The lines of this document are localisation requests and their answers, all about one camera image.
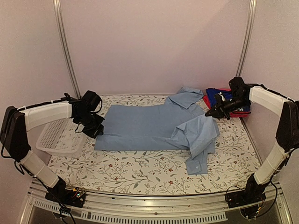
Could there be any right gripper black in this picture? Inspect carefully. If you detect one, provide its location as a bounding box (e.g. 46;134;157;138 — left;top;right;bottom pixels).
206;96;249;120

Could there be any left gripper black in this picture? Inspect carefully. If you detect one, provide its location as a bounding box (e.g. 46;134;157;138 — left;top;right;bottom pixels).
76;112;104;139

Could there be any blue printed t-shirt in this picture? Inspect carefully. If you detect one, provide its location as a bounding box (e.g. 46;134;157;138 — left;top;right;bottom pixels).
205;87;252;112

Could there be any light blue shirt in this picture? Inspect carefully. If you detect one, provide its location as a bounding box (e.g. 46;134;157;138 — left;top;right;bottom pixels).
94;87;220;175

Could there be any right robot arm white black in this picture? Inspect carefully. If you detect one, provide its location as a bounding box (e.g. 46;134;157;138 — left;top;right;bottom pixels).
205;84;299;203

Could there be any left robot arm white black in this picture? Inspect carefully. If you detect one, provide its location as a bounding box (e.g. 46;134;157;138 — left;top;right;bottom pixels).
0;95;104;203

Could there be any white plastic laundry basket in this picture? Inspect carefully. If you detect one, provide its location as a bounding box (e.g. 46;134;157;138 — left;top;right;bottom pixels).
36;119;87;158

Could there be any folded pink garment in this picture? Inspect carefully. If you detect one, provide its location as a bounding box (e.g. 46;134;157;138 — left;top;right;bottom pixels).
203;88;251;118

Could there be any floral table mat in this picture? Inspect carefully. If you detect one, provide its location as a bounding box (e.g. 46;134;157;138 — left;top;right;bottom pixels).
45;94;262;196

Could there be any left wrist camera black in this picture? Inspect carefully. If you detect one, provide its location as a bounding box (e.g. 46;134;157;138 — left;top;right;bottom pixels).
81;91;102;113

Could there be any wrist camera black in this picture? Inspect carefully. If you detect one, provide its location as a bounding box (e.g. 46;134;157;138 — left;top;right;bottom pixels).
81;91;102;113
229;77;246;96

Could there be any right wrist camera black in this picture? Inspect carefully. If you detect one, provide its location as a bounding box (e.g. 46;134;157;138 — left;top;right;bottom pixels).
229;77;246;96

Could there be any right aluminium corner post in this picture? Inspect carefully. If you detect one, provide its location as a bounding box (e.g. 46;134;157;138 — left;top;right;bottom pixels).
235;0;257;77

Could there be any aluminium corner post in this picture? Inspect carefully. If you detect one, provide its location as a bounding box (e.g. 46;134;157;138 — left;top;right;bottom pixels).
235;0;257;77
53;0;81;98

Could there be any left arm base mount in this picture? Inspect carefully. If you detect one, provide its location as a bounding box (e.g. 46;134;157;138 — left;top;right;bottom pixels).
45;187;86;208

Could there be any aluminium front rail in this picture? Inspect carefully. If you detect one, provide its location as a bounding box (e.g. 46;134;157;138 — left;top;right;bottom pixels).
20;181;294;224

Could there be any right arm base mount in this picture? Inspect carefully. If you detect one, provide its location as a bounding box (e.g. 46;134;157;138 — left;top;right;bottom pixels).
225;185;266;208

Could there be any left aluminium corner post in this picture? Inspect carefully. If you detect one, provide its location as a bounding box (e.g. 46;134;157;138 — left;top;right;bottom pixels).
53;0;81;98

